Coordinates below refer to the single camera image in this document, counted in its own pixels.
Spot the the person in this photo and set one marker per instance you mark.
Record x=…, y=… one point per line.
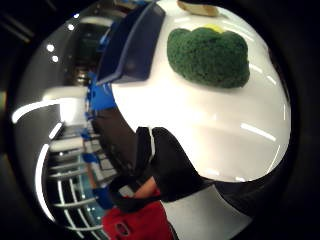
x=140, y=223

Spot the blue chair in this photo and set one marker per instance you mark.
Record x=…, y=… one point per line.
x=100, y=95

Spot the green broccoli plush toy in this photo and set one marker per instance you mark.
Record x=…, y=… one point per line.
x=210, y=58

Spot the dark blue plastic bin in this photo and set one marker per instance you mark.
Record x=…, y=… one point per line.
x=133, y=50

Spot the yellow toy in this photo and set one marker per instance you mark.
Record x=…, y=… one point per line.
x=215, y=28

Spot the tan bread toy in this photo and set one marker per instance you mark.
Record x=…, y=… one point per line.
x=199, y=8

